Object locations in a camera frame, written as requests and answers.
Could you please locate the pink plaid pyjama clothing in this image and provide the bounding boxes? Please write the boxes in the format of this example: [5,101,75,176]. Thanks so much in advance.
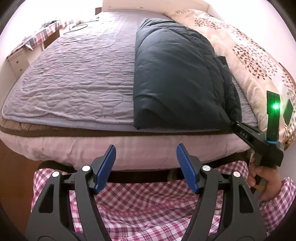
[31,161,295,240]

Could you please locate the white desk with drawers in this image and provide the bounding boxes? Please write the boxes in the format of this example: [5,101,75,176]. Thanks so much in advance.
[7,30,60,79]

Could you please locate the person's right hand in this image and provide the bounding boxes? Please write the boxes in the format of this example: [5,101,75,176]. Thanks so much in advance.
[247,155,281,202]

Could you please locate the plaid desk cloth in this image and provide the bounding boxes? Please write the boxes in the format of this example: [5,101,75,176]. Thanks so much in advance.
[7,20,74,58]

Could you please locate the white mattress with brown trim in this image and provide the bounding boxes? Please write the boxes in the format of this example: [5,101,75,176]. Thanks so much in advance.
[1,118,249,171]

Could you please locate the grey quilted bed cover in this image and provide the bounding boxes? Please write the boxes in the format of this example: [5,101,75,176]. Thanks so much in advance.
[1,11,258,133]

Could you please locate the black phone on duvet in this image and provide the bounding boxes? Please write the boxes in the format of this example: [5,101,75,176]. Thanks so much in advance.
[283,99,293,126]

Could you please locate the floral cream duvet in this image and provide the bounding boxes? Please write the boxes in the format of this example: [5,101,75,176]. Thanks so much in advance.
[165,9,295,149]

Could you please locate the dark teal puffer jacket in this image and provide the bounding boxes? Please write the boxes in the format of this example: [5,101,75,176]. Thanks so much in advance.
[133,19,242,131]

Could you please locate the white bed headboard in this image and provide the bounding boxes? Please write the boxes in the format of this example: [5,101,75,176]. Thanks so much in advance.
[102,0,210,13]

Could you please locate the black cable on bed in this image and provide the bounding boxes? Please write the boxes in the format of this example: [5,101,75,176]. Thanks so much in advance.
[63,20,99,34]

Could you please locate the dark wooden nightstand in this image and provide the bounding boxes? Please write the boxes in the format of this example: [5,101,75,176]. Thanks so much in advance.
[95,7,102,15]

